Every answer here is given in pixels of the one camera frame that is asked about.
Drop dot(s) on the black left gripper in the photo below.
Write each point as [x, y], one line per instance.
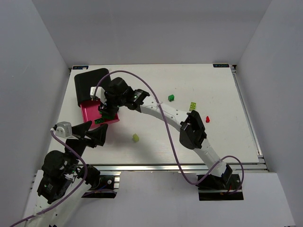
[83, 137]

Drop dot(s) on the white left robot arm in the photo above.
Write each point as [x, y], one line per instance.
[66, 177]

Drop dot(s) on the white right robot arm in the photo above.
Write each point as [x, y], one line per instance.
[191, 129]

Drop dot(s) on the pink top drawer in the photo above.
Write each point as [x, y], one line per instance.
[90, 112]

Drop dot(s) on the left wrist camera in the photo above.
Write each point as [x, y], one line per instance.
[62, 129]

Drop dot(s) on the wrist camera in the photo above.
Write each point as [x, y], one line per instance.
[98, 93]
[62, 129]

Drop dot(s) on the aluminium table rail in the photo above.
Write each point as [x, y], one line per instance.
[253, 167]

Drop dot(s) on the dark green 2x4 lego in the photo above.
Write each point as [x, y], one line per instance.
[98, 121]

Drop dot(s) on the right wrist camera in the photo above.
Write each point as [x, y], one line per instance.
[98, 93]

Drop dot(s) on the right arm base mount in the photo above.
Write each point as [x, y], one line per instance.
[212, 190]

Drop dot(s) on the black drawer cabinet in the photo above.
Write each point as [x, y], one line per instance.
[84, 81]

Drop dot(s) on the dark green long lego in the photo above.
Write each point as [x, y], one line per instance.
[110, 117]

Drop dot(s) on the red lego near arm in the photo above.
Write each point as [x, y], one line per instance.
[207, 119]

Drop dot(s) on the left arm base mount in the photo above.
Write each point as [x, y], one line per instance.
[102, 186]

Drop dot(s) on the dark green small lego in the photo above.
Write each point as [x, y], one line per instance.
[171, 98]

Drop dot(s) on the light green small lego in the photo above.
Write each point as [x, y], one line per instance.
[135, 137]

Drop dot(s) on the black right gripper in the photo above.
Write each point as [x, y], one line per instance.
[109, 109]

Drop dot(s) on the light green 2x3 lego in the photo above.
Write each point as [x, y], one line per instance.
[192, 106]

